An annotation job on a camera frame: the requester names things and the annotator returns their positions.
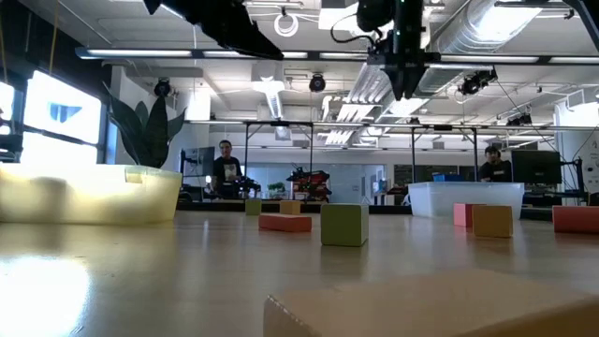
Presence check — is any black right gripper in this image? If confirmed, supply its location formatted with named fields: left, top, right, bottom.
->
left=367, top=0, right=441, bottom=102

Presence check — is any red wooden cube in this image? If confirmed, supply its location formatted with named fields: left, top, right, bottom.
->
left=452, top=202, right=488, bottom=228

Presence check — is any green rectangular wooden block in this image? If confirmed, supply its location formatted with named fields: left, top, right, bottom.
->
left=320, top=202, right=370, bottom=248

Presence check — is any red rectangular wooden block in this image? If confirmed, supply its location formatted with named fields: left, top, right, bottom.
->
left=551, top=205, right=599, bottom=235
left=257, top=213, right=314, bottom=234

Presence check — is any orange rectangular wooden block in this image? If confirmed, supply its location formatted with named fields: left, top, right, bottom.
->
left=262, top=267, right=599, bottom=337

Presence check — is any black ceiling spotlight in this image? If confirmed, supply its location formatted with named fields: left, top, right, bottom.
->
left=458, top=68, right=499, bottom=97

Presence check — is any black overhead light bar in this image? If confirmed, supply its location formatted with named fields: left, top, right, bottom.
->
left=74, top=45, right=599, bottom=66

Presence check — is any white ceiling light panel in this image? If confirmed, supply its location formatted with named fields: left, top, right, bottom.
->
left=319, top=0, right=361, bottom=32

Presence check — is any clear plastic bin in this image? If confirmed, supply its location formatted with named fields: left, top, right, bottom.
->
left=407, top=181, right=526, bottom=220

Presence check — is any person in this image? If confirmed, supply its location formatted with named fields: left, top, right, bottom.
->
left=211, top=139, right=244, bottom=200
left=477, top=144, right=514, bottom=183

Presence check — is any green snake plant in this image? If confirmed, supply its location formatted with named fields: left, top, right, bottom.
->
left=103, top=83, right=187, bottom=169

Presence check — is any black computer monitor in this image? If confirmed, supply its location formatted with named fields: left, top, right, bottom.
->
left=181, top=146, right=216, bottom=179
left=510, top=149, right=563, bottom=185

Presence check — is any red background machine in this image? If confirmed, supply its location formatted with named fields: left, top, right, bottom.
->
left=287, top=168, right=333, bottom=202

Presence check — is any yellow translucent plastic bin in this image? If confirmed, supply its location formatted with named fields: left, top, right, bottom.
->
left=0, top=162, right=183, bottom=225

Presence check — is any white coiled cable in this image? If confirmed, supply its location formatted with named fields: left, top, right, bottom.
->
left=273, top=11, right=300, bottom=38

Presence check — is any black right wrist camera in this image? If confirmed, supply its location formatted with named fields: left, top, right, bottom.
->
left=356, top=0, right=397, bottom=34

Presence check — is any silver ceiling duct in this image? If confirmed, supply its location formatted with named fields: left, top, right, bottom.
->
left=411, top=0, right=544, bottom=95

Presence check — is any black background rig frame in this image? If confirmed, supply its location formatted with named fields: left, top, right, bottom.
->
left=242, top=120, right=314, bottom=188
left=410, top=124, right=479, bottom=183

